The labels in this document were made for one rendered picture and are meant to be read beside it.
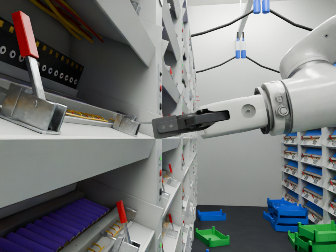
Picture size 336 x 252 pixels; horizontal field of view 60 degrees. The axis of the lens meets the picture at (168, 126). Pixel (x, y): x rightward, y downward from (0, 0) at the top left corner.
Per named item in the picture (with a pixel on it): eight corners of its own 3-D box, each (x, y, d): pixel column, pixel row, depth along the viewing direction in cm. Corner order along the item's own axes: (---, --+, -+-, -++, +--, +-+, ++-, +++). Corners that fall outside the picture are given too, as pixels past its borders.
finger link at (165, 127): (196, 131, 42) (151, 139, 43) (197, 132, 46) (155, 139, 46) (192, 110, 43) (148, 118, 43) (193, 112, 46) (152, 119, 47)
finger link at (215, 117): (213, 120, 39) (181, 127, 42) (241, 117, 44) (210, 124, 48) (212, 111, 39) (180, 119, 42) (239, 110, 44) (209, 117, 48)
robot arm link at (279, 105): (297, 133, 41) (275, 136, 41) (280, 134, 49) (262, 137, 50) (285, 74, 41) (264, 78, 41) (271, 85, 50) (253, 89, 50)
